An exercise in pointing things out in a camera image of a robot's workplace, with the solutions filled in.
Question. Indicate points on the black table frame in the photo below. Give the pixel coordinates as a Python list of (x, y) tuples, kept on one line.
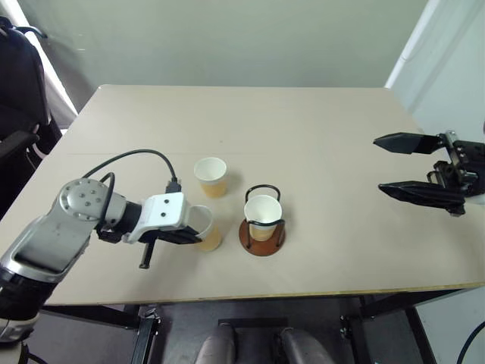
[(94, 314)]

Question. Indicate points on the black chair with backpack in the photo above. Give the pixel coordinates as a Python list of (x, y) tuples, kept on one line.
[(19, 95)]

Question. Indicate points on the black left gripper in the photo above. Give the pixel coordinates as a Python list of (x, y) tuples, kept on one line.
[(153, 236)]

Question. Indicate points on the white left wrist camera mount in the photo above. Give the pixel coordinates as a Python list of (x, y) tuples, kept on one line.
[(163, 210)]

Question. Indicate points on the grey rounded shape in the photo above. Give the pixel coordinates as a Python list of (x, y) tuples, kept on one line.
[(218, 345), (303, 347)]

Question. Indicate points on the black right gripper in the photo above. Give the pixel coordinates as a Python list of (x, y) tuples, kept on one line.
[(468, 163)]

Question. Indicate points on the paper cup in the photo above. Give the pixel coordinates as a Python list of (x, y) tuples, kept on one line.
[(261, 212), (210, 235), (212, 178)]

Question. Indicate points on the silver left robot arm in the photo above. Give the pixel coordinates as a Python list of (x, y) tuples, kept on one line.
[(49, 235)]

